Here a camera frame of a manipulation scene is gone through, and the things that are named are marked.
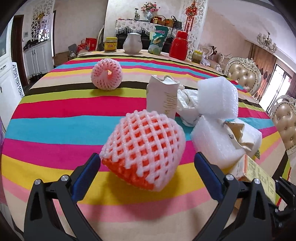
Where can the cream paper bag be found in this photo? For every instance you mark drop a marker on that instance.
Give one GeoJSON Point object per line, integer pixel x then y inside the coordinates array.
{"type": "Point", "coordinates": [244, 136]}

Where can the small yellow lid jar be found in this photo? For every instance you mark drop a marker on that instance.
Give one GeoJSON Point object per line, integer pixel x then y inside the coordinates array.
{"type": "Point", "coordinates": [197, 57]}

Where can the red thermos jug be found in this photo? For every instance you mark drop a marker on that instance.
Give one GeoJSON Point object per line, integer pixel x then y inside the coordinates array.
{"type": "Point", "coordinates": [179, 46]}

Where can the white dining chair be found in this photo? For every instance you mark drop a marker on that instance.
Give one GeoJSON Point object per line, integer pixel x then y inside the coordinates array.
{"type": "Point", "coordinates": [99, 45]}

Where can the chandelier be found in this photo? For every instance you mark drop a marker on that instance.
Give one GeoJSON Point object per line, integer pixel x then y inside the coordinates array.
{"type": "Point", "coordinates": [266, 42]}

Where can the white foam block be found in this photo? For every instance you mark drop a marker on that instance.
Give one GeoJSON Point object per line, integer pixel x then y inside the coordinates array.
{"type": "Point", "coordinates": [209, 137]}
{"type": "Point", "coordinates": [217, 98]}

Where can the yellow lidded jar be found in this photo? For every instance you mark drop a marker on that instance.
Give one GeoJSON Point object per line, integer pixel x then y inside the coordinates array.
{"type": "Point", "coordinates": [110, 44]}

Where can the brown curtain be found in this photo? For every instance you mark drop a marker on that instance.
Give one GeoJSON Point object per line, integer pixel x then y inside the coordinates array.
{"type": "Point", "coordinates": [265, 62]}

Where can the red chinese knot ornament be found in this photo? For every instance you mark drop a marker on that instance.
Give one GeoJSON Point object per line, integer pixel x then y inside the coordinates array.
{"type": "Point", "coordinates": [191, 12]}

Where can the piano with lace cover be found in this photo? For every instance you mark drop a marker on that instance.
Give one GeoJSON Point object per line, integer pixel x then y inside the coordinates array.
{"type": "Point", "coordinates": [145, 29]}

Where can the yellow printed cardboard box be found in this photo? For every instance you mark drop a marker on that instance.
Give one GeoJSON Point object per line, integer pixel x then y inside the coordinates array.
{"type": "Point", "coordinates": [247, 169]}

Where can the flower vase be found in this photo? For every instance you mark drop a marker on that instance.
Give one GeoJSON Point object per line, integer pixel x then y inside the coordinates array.
{"type": "Point", "coordinates": [149, 8]}

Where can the green snack bag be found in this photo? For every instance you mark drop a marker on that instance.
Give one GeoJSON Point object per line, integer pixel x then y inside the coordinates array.
{"type": "Point", "coordinates": [158, 40]}

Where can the beige tufted chair far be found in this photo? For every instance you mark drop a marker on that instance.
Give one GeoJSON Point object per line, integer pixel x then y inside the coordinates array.
{"type": "Point", "coordinates": [245, 72]}

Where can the pink foam net ball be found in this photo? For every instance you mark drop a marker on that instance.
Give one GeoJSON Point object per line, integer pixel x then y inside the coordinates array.
{"type": "Point", "coordinates": [107, 74]}

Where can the beige tufted chair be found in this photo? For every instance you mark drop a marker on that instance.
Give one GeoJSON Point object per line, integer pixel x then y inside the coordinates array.
{"type": "Point", "coordinates": [282, 114]}
{"type": "Point", "coordinates": [245, 72]}

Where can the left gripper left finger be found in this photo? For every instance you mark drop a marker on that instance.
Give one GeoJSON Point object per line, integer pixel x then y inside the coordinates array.
{"type": "Point", "coordinates": [52, 211]}

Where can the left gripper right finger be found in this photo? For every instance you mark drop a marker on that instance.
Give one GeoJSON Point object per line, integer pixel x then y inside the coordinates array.
{"type": "Point", "coordinates": [242, 212]}

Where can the white tall glass cabinet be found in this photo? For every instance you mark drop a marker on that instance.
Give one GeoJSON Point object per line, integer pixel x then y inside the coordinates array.
{"type": "Point", "coordinates": [10, 96]}

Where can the white plastic wrap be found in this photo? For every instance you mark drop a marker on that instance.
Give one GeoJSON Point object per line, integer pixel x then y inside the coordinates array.
{"type": "Point", "coordinates": [187, 106]}

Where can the white low cabinet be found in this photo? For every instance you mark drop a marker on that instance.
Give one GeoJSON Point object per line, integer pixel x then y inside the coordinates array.
{"type": "Point", "coordinates": [38, 59]}

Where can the red gift bags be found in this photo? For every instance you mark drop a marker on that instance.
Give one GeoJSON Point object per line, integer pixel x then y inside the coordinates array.
{"type": "Point", "coordinates": [88, 44]}

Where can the striped colourful tablecloth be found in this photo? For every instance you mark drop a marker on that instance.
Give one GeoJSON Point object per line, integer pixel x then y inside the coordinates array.
{"type": "Point", "coordinates": [64, 119]}

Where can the white paper carton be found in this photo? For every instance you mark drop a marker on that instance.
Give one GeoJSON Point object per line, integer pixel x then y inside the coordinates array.
{"type": "Point", "coordinates": [162, 95]}

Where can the orange fruit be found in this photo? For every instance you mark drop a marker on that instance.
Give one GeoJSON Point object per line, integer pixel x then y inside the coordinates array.
{"type": "Point", "coordinates": [144, 149]}

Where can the beige tufted chair near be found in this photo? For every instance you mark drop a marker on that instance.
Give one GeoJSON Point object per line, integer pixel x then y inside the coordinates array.
{"type": "Point", "coordinates": [282, 114]}

